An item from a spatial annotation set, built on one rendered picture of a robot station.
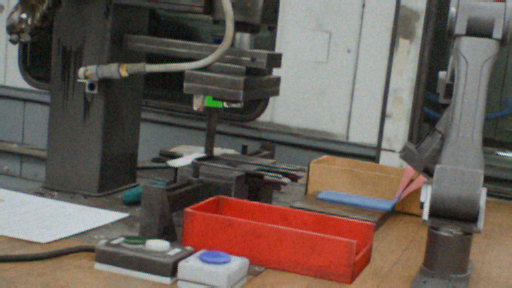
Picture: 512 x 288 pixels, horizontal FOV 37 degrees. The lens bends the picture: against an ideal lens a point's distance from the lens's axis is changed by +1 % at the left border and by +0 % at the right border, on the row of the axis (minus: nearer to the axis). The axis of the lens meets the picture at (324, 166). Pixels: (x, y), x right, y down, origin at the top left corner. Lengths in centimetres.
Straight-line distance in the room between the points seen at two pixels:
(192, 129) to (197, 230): 98
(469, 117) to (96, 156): 64
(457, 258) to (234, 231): 31
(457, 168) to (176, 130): 113
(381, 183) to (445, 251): 45
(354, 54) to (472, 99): 82
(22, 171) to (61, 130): 97
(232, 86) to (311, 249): 31
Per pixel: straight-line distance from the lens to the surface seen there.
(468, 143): 108
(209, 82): 122
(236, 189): 123
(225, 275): 93
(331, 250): 102
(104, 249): 99
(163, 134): 208
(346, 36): 189
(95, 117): 136
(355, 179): 150
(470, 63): 112
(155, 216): 108
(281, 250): 104
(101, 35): 135
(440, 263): 107
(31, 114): 232
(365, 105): 187
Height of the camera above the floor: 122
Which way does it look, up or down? 10 degrees down
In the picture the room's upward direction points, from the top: 7 degrees clockwise
